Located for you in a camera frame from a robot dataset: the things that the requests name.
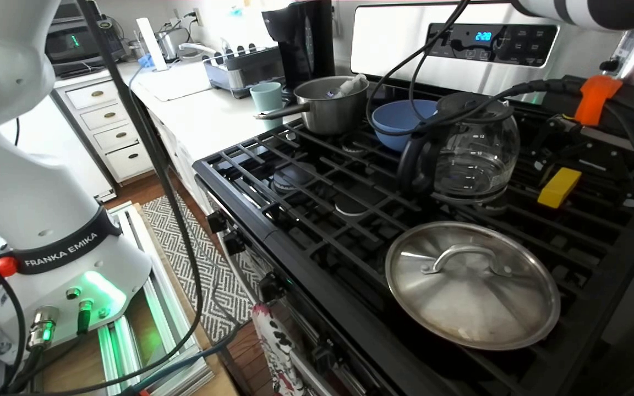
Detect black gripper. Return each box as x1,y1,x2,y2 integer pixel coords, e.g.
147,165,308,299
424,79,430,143
532,114,634,198

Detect yellow block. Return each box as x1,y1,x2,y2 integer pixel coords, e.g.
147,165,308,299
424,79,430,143
536,168,580,209

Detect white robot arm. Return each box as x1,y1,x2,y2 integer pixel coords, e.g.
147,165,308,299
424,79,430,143
0,0,149,365

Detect blue bowl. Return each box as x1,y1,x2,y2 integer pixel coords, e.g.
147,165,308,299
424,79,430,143
372,99,437,152

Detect glass coffee carafe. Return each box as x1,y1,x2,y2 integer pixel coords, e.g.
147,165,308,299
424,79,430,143
399,93,520,203

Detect stainless steel gas stove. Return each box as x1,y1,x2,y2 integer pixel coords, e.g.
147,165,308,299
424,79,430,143
196,0,634,396

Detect steel pot lid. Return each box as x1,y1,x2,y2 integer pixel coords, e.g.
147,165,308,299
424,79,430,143
384,221,561,353

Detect steel saucepan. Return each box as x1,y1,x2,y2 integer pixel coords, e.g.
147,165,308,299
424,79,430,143
260,75,369,136

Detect black coffee maker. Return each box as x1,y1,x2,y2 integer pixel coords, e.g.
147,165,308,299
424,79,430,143
260,0,335,90

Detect light blue plastic cup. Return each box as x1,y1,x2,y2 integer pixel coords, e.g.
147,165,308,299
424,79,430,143
248,82,283,112

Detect patterned grey floor rug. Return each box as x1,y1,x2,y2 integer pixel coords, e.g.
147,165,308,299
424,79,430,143
140,195,251,342

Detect patterned dish towel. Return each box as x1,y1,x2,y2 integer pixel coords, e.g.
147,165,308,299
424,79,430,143
251,304,308,396

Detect white drawer cabinet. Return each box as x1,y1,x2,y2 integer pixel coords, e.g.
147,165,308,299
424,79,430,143
54,72,152,185

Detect black microwave oven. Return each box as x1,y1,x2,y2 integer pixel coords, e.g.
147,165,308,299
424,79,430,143
47,0,128,79

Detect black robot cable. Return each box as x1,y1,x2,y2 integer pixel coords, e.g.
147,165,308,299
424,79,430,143
6,0,247,396

